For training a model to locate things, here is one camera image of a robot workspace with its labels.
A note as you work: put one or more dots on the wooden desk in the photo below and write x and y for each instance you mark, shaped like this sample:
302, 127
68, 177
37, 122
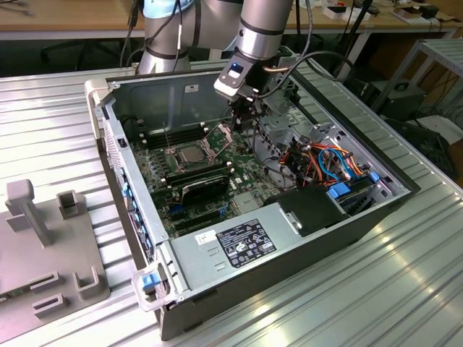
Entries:
398, 27
54, 18

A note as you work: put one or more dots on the grey open PC case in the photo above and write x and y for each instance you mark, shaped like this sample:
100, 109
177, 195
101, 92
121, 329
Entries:
271, 289

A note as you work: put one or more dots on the green motherboard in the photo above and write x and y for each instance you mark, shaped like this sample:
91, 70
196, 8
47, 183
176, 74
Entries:
238, 159

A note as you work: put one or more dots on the grey parts rack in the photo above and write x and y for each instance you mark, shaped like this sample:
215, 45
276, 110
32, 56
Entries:
21, 253

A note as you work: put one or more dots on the silver CPU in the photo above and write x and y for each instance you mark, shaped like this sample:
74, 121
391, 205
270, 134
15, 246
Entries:
191, 154

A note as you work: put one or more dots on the black expansion slot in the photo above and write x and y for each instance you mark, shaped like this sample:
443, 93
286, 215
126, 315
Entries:
199, 227
197, 217

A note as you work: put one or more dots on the silver chipset heat sink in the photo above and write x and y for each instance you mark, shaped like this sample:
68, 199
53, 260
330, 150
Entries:
247, 202

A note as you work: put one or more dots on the black equipment box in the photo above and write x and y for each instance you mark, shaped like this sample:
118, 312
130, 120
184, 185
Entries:
398, 101

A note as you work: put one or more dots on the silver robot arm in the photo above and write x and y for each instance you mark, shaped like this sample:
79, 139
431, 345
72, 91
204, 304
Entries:
260, 32

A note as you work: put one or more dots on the white cardboard box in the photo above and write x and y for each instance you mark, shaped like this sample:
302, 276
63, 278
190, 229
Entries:
331, 13

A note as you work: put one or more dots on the grey metal shelf frame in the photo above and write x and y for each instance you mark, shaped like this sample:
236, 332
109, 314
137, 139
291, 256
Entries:
439, 48

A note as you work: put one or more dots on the brown cardboard box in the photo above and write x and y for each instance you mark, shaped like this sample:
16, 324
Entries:
407, 14

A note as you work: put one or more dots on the blue case latch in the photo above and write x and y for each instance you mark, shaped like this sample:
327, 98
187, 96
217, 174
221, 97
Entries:
149, 282

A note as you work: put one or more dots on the green RAM stick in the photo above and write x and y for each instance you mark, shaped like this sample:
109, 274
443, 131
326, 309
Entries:
14, 292

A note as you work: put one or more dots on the black plastic drive cover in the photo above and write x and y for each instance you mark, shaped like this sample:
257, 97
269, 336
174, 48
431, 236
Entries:
311, 209

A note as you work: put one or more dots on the small blue plastic clip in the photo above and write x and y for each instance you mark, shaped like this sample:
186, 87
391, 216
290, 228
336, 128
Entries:
374, 177

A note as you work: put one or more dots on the blue disk carrier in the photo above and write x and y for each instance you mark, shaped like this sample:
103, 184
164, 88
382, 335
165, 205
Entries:
341, 191

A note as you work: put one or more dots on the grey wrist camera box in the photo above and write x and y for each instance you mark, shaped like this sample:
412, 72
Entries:
231, 77

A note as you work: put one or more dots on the blue card retention clip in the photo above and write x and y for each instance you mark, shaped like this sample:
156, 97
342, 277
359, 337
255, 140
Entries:
136, 217
124, 188

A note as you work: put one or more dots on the black graphics card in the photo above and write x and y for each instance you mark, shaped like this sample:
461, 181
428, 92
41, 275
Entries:
206, 191

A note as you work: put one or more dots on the black office chair base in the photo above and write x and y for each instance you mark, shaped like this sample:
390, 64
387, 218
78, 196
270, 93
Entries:
72, 48

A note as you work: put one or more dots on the CPU socket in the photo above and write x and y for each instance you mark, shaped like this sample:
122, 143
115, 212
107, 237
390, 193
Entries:
173, 159

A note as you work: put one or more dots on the silver disk bay cage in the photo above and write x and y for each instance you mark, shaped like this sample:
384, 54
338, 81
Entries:
278, 123

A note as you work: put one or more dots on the white case sticker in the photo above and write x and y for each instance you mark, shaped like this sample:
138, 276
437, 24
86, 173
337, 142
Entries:
191, 88

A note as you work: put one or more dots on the black RAM slot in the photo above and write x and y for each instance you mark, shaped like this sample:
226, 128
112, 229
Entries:
174, 129
173, 126
181, 132
197, 168
181, 136
177, 179
174, 184
198, 172

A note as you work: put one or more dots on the silver power supply with label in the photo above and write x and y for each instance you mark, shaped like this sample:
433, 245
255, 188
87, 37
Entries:
202, 260

